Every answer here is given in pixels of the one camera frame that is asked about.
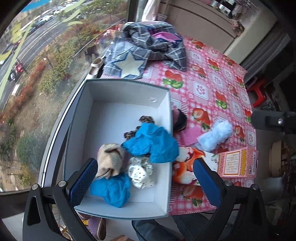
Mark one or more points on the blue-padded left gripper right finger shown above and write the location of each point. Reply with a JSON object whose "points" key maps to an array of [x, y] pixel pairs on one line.
{"points": [[251, 221]]}

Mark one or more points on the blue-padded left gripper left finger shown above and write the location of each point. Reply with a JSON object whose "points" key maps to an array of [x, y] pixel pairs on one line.
{"points": [[39, 222]]}

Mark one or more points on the light blue fluffy sock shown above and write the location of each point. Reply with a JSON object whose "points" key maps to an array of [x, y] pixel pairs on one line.
{"points": [[218, 134]]}

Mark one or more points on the blue cloth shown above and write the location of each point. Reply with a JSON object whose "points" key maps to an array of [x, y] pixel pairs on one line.
{"points": [[155, 141], [115, 190]]}

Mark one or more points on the beige sock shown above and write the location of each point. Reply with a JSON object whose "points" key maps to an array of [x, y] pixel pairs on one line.
{"points": [[110, 160]]}

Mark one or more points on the white polka dot cloth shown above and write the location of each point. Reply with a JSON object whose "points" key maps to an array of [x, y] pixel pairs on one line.
{"points": [[140, 170]]}

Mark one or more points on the red plastic stool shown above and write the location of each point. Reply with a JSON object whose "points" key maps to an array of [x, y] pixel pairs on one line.
{"points": [[259, 89]]}

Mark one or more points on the purple slipper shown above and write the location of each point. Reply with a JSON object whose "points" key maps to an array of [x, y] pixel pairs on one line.
{"points": [[96, 225]]}

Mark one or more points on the blue jeans leg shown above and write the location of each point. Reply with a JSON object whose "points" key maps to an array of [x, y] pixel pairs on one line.
{"points": [[189, 225]]}

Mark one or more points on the pink printed card box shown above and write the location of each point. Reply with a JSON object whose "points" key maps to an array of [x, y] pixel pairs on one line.
{"points": [[240, 163]]}

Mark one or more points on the pink strawberry tablecloth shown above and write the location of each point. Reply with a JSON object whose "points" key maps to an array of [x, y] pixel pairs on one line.
{"points": [[211, 90]]}

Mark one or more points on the pink sponge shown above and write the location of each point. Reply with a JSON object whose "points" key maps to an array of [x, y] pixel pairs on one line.
{"points": [[189, 135]]}

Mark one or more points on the leopard print cloth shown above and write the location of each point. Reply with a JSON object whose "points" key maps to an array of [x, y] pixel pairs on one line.
{"points": [[142, 119]]}

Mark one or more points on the white open storage box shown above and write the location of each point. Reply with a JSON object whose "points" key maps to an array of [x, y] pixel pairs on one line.
{"points": [[105, 110]]}

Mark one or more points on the grey plaid star blanket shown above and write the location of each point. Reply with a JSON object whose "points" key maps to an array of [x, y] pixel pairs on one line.
{"points": [[140, 43]]}

